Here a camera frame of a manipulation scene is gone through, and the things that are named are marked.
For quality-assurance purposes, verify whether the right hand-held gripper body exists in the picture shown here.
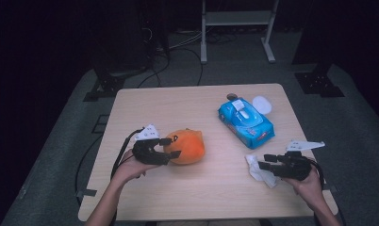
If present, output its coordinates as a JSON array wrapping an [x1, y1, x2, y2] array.
[[272, 139, 326, 183]]

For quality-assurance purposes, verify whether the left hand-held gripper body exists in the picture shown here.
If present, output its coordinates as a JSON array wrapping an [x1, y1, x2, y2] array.
[[131, 123, 172, 167]]

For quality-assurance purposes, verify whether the white wet wipe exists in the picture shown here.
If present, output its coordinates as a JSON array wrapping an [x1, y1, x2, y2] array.
[[244, 153, 280, 189]]

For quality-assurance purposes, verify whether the orange plush toy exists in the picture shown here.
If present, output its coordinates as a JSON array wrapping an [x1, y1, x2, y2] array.
[[163, 127, 206, 166]]

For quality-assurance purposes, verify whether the blue wet wipes pack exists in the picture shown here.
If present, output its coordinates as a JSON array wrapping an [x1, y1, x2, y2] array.
[[218, 97, 276, 150]]

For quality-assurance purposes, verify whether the person's left hand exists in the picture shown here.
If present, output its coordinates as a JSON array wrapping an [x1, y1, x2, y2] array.
[[110, 148, 161, 186]]

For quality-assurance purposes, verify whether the person's right hand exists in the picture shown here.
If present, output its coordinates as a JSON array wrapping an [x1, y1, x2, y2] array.
[[281, 163, 324, 205]]

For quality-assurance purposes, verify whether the white round lid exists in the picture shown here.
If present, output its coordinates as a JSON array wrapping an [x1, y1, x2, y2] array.
[[252, 95, 273, 115]]

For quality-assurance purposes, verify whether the black stand base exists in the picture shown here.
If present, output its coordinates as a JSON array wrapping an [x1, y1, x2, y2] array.
[[293, 62, 346, 99], [83, 62, 148, 103]]

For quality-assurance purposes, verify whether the white metal stand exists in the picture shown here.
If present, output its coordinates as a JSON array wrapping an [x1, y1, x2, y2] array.
[[200, 0, 280, 65]]

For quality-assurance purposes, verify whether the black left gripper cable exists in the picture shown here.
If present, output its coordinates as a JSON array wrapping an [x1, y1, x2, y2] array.
[[110, 126, 146, 181]]

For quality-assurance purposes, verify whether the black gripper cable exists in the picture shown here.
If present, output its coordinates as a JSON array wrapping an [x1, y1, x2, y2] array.
[[307, 157, 325, 190], [110, 126, 146, 181]]

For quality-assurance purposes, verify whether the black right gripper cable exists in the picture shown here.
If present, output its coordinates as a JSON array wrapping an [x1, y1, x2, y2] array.
[[307, 157, 325, 190]]

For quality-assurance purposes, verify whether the black tape frame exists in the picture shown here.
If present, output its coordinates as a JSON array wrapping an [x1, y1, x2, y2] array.
[[91, 114, 110, 135]]

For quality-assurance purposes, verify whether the long black floor cable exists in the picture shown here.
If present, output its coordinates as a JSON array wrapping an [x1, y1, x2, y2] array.
[[74, 134, 104, 202]]

